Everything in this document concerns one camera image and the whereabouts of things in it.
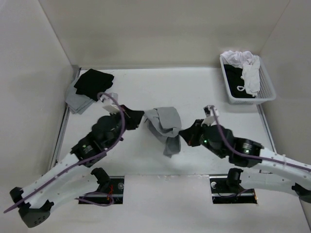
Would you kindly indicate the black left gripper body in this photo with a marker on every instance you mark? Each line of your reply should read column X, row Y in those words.
column 118, row 118

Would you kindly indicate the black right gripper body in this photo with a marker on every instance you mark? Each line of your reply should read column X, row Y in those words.
column 205, row 141

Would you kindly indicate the grey tank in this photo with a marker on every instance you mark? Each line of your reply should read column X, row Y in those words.
column 76, row 103
column 165, row 124

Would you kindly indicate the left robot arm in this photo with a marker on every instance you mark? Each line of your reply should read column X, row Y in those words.
column 76, row 175

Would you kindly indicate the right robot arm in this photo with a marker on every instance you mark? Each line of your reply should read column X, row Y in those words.
column 256, row 167

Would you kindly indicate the folded grey tank top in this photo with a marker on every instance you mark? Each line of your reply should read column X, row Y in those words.
column 76, row 103

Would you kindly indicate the folded black tank top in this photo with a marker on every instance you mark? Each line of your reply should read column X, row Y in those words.
column 92, row 82

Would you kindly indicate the black tank top in basket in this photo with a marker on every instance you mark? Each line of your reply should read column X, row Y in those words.
column 236, row 83

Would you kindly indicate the white tank top in basket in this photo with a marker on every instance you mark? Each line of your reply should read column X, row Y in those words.
column 247, row 67

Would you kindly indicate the white plastic laundry basket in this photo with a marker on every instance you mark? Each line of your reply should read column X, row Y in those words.
column 266, row 93

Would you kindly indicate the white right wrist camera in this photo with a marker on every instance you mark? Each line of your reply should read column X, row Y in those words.
column 212, row 115

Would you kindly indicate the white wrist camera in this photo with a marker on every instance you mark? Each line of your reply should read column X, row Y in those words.
column 108, row 103
column 212, row 115

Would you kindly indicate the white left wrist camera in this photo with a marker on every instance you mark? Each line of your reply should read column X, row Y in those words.
column 108, row 103

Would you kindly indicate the left metal table rail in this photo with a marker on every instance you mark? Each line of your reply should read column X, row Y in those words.
column 59, row 139

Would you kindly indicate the metal table rail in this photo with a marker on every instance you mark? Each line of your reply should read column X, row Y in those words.
column 266, row 127
column 59, row 139

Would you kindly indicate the right metal table rail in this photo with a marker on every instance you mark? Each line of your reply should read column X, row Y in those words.
column 266, row 127

